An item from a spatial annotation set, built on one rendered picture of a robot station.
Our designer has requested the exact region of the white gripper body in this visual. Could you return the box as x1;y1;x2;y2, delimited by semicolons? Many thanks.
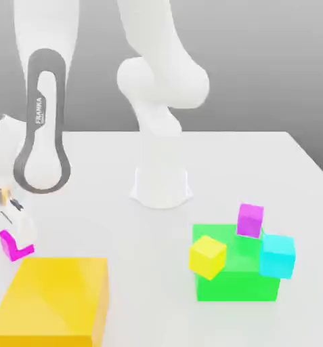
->
0;206;39;251

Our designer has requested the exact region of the small magenta cube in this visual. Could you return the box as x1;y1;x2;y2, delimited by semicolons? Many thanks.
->
0;229;35;263

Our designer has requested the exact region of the small yellow cube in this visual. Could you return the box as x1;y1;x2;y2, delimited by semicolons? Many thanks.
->
188;234;228;281

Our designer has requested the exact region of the small purple cube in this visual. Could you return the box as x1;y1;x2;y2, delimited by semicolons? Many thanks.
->
236;203;265;240

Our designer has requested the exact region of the small cyan cube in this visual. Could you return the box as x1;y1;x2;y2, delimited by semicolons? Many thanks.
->
259;233;297;281

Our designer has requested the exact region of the large yellow box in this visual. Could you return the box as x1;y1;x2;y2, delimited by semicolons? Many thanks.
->
0;256;110;347

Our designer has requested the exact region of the large green box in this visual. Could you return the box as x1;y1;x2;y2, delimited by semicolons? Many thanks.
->
192;223;282;302

